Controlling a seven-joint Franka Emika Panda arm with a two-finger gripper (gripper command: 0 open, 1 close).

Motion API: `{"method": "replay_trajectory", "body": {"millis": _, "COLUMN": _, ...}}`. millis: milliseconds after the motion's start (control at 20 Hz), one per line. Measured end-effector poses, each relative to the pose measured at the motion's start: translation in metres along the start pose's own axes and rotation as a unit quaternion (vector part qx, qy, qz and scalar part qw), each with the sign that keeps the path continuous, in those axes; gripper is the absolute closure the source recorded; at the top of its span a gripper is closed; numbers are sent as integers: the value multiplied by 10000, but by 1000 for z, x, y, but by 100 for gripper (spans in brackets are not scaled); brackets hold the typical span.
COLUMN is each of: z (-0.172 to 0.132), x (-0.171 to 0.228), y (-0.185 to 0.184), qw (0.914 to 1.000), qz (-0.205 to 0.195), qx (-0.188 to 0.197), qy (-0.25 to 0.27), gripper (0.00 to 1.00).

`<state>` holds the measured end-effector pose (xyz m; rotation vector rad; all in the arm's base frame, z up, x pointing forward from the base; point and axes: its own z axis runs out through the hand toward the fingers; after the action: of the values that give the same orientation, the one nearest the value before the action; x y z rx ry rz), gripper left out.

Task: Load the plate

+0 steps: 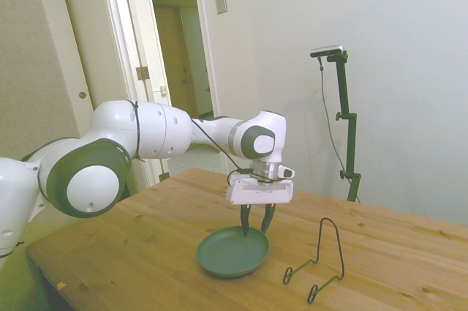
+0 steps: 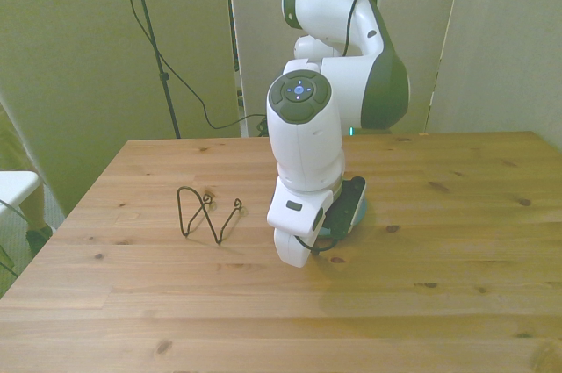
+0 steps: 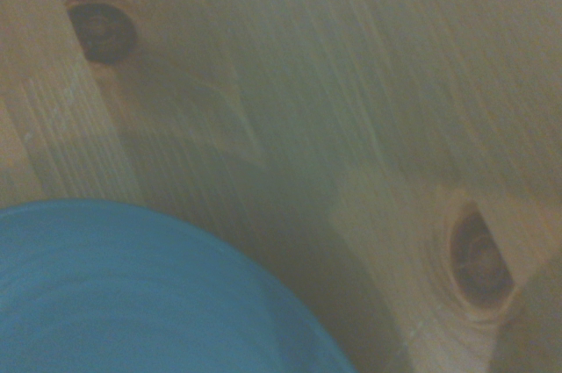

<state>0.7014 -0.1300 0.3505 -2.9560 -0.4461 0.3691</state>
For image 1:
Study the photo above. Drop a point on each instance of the teal round plate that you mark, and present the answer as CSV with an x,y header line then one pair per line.
x,y
226,256

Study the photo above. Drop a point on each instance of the beige divider panel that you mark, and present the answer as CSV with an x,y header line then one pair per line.
x,y
33,51

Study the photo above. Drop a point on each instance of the beige wall switch plate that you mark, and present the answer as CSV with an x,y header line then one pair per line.
x,y
220,0

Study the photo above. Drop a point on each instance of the brass door strike plate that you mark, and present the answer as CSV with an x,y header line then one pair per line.
x,y
163,89

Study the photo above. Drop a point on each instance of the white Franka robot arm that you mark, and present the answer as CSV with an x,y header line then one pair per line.
x,y
161,131

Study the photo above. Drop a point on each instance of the black camera stand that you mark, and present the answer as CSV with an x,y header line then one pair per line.
x,y
349,135

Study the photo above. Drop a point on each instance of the grey exterior camera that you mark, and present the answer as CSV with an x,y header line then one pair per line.
x,y
327,51

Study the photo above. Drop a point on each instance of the white door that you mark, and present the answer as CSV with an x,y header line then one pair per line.
x,y
102,33

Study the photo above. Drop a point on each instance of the brass door hinge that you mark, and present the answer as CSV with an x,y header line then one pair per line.
x,y
142,72

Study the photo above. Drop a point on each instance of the white door frame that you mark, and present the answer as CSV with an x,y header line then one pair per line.
x,y
208,69

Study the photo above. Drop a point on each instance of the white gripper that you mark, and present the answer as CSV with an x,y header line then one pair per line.
x,y
259,195

